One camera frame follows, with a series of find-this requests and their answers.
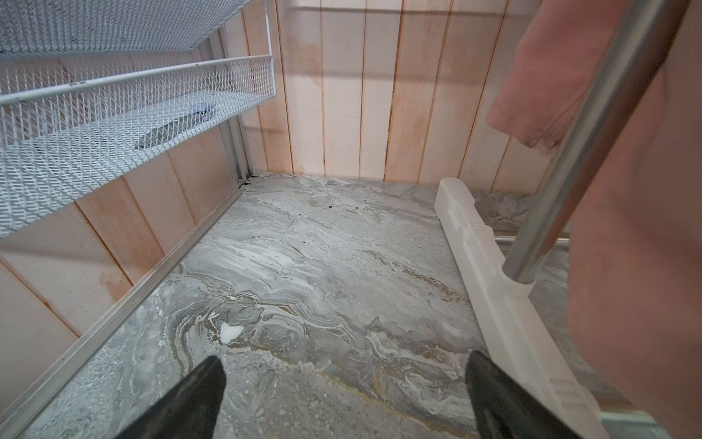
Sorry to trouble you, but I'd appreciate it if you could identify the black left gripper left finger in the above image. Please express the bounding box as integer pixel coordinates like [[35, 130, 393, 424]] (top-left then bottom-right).
[[117, 356, 227, 439]]

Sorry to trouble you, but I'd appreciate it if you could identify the white wire mesh wall shelf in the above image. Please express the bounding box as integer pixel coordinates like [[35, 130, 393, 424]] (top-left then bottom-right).
[[1, 1, 276, 236]]

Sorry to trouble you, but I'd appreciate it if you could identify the pink jacket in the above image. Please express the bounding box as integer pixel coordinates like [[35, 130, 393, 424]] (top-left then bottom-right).
[[486, 1, 701, 438]]

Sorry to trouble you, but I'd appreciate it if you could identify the metal clothes rack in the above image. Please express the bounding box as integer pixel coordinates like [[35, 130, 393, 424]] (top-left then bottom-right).
[[434, 1, 689, 438]]

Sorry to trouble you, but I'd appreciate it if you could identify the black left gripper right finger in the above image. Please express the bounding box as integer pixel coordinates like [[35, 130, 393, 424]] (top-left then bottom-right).
[[465, 351, 579, 438]]

